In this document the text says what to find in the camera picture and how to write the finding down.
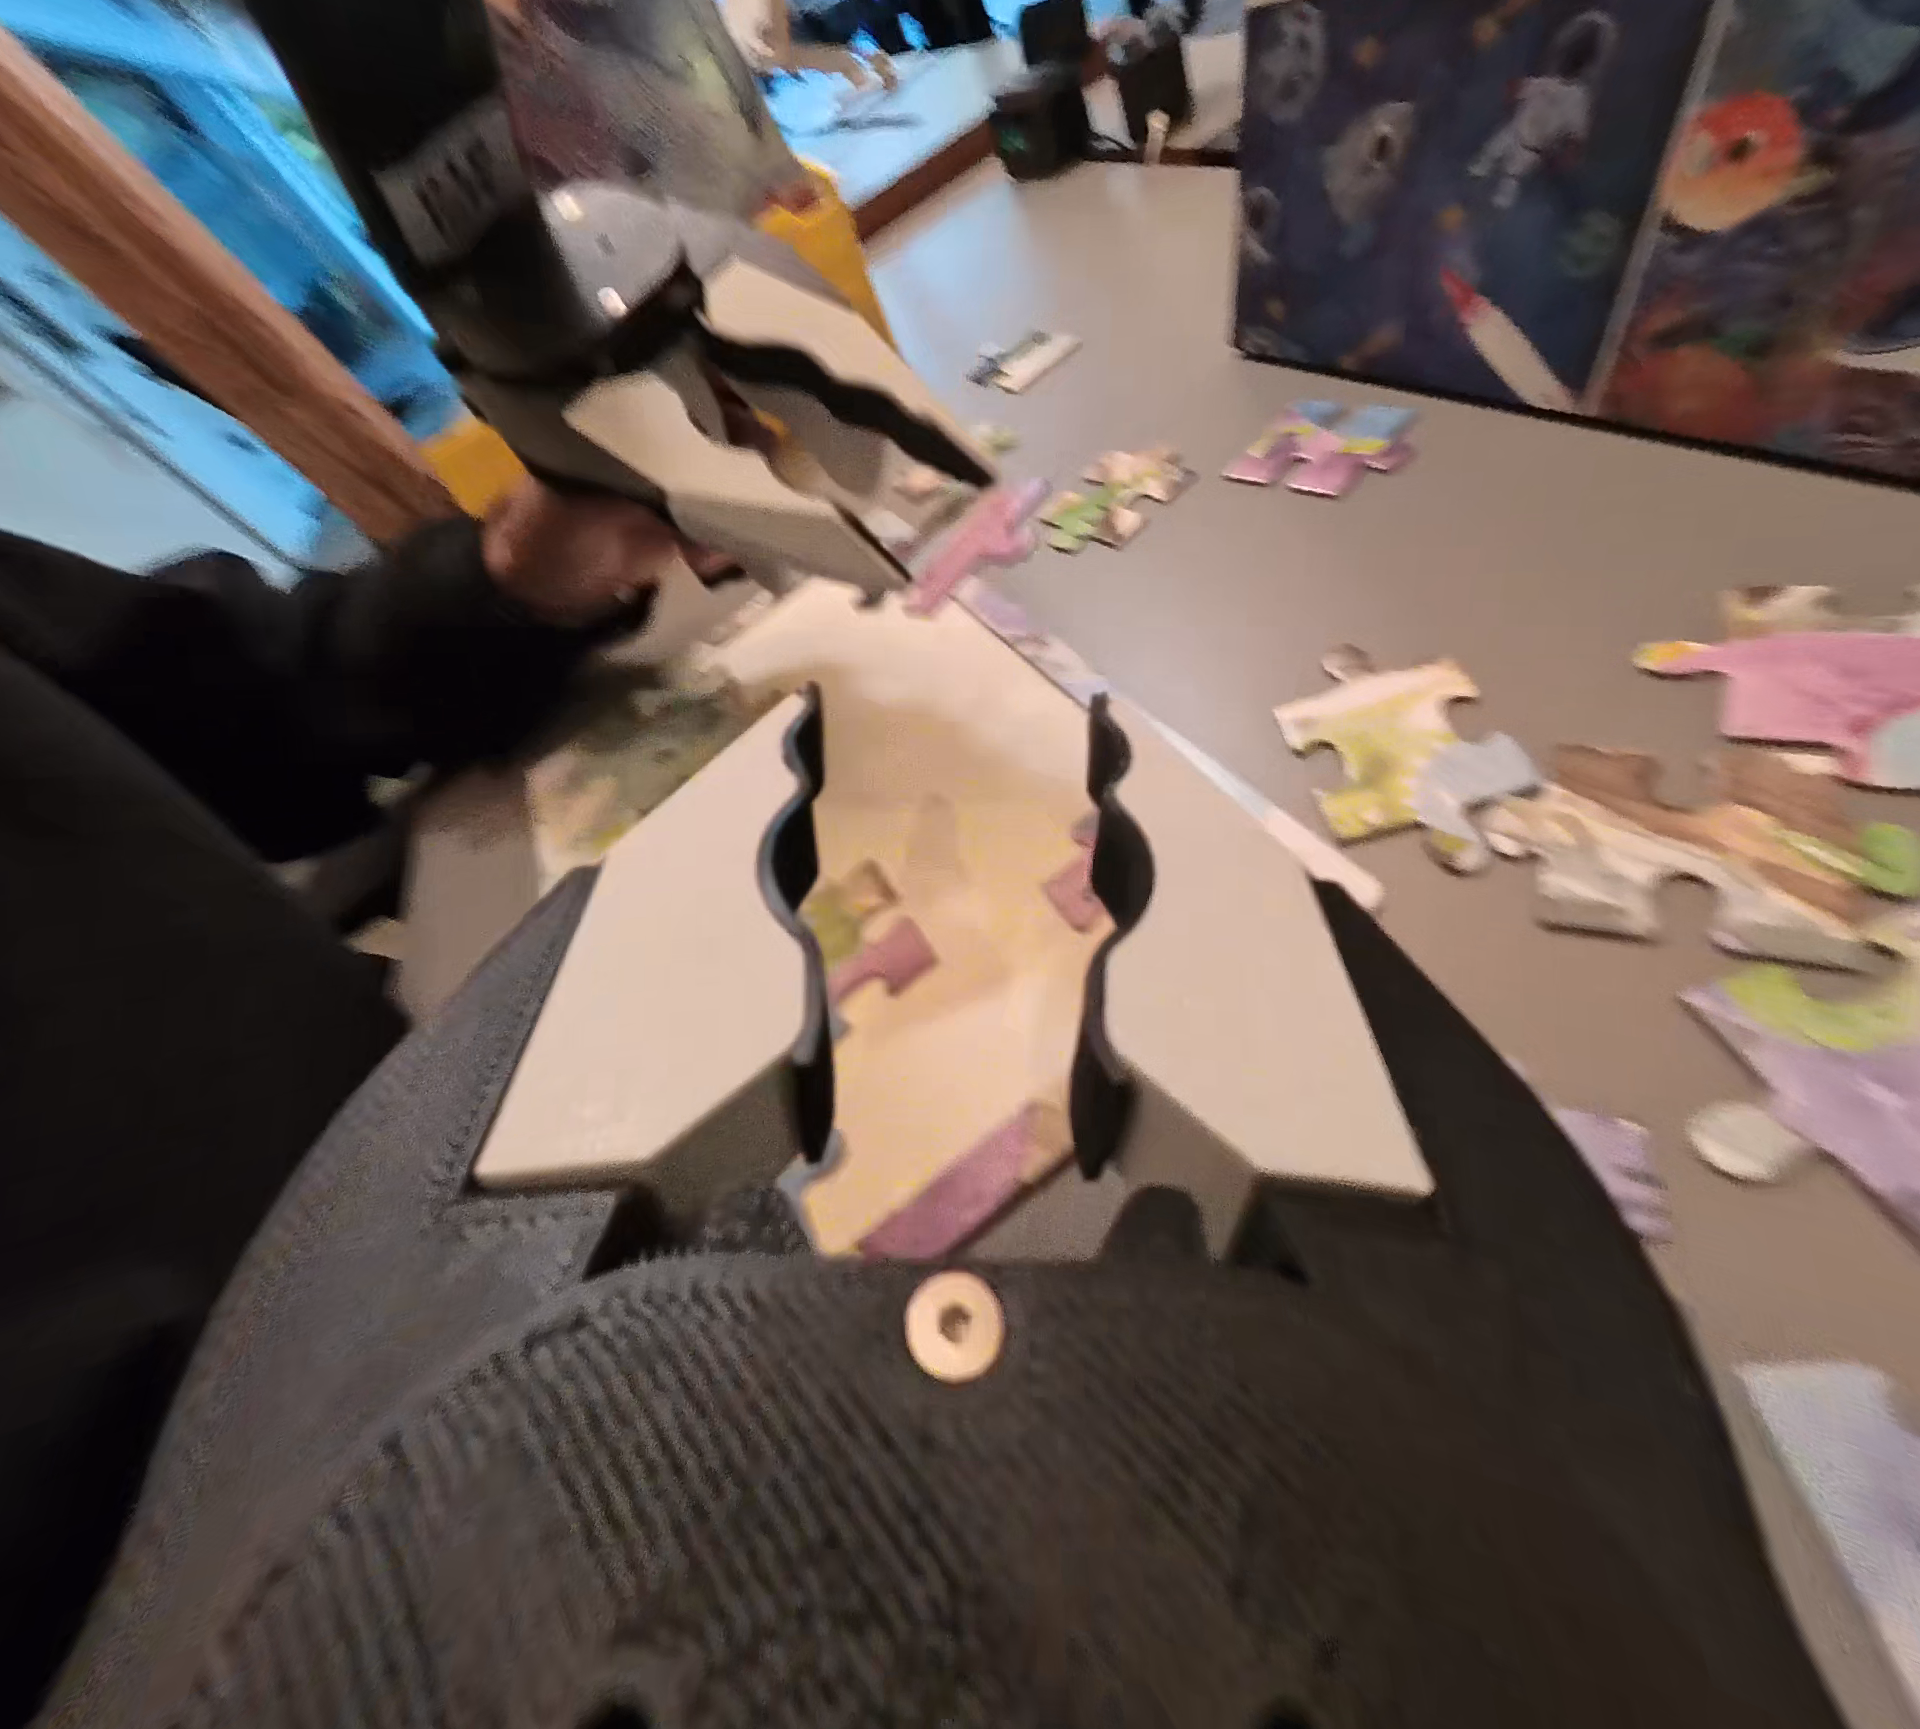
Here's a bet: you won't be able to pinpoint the person's left hand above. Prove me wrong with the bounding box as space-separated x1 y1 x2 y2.
479 483 745 632

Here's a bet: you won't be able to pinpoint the animal picture board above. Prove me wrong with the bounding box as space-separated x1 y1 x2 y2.
1236 0 1920 483

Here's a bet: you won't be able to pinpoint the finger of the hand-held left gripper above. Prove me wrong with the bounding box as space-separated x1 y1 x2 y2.
523 379 911 600
697 327 1000 500

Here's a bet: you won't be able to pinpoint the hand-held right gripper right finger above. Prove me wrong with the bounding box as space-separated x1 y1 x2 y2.
1066 691 1434 1252

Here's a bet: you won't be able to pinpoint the brown wooden desk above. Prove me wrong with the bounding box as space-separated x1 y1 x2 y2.
782 36 1037 240

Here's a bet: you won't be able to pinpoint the ocean picture puzzle board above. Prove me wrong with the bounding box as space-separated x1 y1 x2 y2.
458 0 819 253

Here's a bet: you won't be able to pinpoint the jigsaw puzzle pieces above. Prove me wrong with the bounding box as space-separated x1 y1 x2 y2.
892 327 1920 1655

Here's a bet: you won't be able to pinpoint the pink spotted back puzzle piece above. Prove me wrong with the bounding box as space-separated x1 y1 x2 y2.
905 476 1051 615

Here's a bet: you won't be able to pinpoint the yellow plastic bin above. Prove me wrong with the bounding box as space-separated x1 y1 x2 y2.
420 158 905 521

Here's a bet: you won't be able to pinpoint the person's left forearm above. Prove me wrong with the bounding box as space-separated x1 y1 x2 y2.
0 518 635 867

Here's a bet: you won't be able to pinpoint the small black charger dock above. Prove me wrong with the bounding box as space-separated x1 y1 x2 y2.
1108 19 1195 155

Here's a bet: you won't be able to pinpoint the light wooden beam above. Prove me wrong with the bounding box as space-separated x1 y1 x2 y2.
0 36 461 549

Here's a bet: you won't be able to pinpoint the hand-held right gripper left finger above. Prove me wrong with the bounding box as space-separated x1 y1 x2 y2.
479 691 839 1237

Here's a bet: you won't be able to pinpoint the black charger box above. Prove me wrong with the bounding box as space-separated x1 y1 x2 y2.
990 0 1096 183

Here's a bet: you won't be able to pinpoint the white puzzle tray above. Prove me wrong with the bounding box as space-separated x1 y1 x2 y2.
523 580 1387 1258

